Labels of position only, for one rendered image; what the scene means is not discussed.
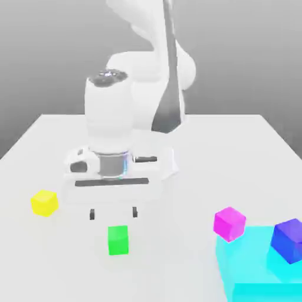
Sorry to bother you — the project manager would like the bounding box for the small magenta cube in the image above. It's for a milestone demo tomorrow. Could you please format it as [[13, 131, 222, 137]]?
[[213, 206, 247, 243]]

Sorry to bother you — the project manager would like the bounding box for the small blue cube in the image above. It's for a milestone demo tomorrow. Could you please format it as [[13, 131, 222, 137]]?
[[270, 218, 302, 265]]

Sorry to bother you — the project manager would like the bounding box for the large cyan box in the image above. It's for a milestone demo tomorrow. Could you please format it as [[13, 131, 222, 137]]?
[[215, 225, 302, 302]]

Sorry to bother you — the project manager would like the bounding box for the small yellow cube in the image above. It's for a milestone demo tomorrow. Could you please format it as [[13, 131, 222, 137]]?
[[30, 189, 59, 218]]

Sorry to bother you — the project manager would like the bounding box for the small green cube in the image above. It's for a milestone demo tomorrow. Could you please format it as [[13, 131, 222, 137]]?
[[107, 225, 129, 256]]

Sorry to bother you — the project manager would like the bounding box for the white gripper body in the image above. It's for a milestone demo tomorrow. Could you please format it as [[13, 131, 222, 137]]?
[[60, 174, 164, 206]]

